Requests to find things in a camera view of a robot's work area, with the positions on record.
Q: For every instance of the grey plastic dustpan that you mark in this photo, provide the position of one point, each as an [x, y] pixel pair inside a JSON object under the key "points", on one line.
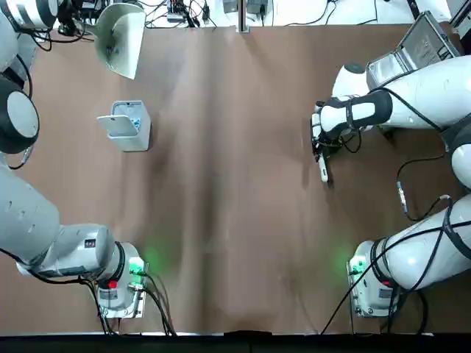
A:
{"points": [[121, 40]]}

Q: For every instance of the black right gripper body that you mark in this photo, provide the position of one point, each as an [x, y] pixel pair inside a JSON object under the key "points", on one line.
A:
{"points": [[331, 136]]}

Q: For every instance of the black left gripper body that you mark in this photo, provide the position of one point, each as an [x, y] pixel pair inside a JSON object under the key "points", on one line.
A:
{"points": [[68, 13]]}

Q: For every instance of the open aluminium case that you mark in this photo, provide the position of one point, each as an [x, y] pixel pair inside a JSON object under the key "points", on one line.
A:
{"points": [[423, 40]]}

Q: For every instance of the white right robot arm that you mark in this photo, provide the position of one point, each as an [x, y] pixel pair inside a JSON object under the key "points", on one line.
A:
{"points": [[423, 92]]}

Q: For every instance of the white hand brush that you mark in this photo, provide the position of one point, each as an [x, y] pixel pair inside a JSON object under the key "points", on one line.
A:
{"points": [[324, 173]]}

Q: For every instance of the white trash can with lid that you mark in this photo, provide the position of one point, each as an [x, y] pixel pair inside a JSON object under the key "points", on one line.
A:
{"points": [[132, 139]]}

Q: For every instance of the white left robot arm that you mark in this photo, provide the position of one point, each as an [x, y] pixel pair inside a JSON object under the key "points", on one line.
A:
{"points": [[29, 220]]}

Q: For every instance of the blue white capsule pile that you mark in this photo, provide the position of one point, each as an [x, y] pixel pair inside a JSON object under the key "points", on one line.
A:
{"points": [[137, 121]]}

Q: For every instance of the dark grey box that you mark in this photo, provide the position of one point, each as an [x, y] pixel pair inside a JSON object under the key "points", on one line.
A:
{"points": [[257, 5]]}

